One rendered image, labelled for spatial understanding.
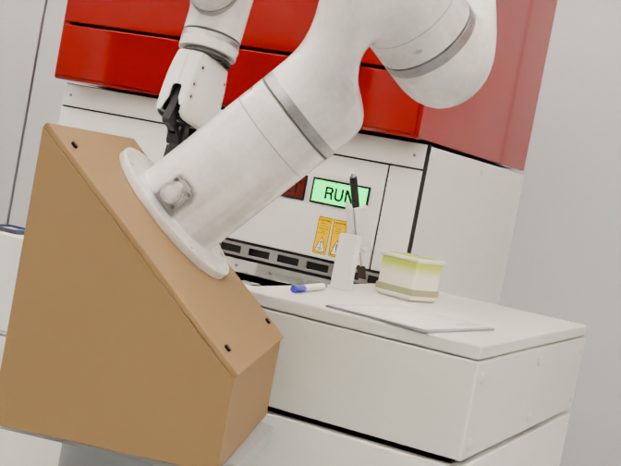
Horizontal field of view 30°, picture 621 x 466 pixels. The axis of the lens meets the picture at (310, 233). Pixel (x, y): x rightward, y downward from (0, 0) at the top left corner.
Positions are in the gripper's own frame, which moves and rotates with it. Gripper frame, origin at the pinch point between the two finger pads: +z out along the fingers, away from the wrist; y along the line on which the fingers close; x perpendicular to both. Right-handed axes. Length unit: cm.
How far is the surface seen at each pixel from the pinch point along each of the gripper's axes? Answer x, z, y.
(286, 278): -7, 7, -59
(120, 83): -49, -23, -49
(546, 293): 8, -22, -206
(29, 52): -200, -68, -197
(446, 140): 15, -26, -65
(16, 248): -21.1, 17.4, 0.9
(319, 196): -4, -10, -57
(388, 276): 23.7, 5.6, -31.0
